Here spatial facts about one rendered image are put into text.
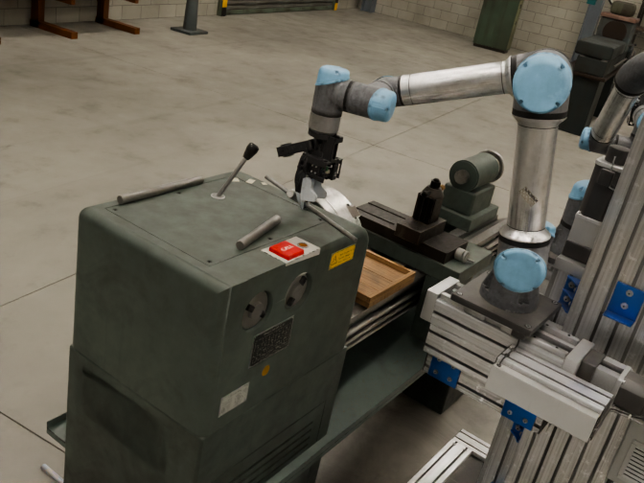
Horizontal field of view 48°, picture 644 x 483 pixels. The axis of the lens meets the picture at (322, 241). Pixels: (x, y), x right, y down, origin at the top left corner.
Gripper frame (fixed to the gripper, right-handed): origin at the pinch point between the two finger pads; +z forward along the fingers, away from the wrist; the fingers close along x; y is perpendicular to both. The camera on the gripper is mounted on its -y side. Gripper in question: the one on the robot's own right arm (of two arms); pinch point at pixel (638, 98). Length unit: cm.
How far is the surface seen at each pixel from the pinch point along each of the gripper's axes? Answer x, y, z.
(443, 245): -59, 54, -33
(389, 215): -82, 50, -18
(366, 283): -81, 59, -63
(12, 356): -235, 128, -52
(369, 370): -78, 95, -60
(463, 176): -58, 42, 16
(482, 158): -52, 37, 30
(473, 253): -49, 60, -22
